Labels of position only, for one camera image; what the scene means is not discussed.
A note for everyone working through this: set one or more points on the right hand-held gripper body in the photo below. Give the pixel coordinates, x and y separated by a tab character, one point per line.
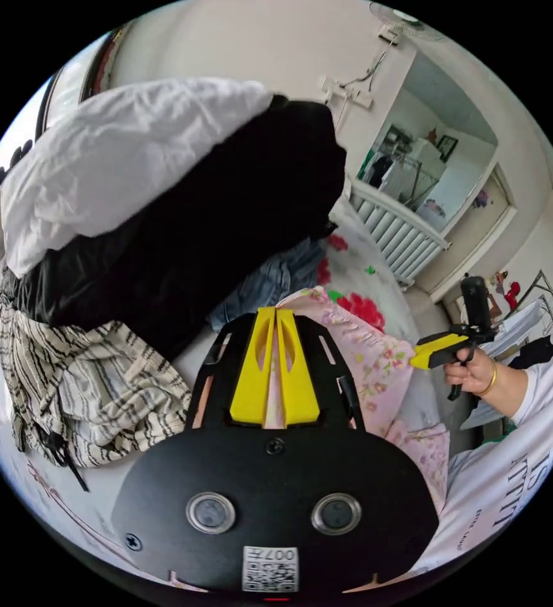
468	339

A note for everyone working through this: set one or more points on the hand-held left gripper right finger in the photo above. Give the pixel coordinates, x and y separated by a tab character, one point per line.
300	379

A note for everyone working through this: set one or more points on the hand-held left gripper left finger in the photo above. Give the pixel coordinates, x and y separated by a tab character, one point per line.
250	374

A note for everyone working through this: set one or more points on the pink floral skirt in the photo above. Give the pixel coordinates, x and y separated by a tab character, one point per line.
371	351

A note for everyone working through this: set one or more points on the person's right forearm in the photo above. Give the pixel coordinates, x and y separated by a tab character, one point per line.
506	386

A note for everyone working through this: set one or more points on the bed with floral sheet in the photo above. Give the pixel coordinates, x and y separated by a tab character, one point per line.
376	258

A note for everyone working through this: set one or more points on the person's right hand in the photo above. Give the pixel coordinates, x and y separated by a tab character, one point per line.
471	374

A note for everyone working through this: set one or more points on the metal drying rack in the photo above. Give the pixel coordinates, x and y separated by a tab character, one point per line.
540	313

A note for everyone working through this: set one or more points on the white radiator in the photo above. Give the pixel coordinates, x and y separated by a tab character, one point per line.
397	232

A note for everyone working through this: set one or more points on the person's body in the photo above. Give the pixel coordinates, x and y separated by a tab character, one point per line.
518	474

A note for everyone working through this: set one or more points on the pile of clothes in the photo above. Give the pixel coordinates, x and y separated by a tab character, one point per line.
115	152

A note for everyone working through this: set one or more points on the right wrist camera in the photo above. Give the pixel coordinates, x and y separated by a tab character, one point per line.
475	303

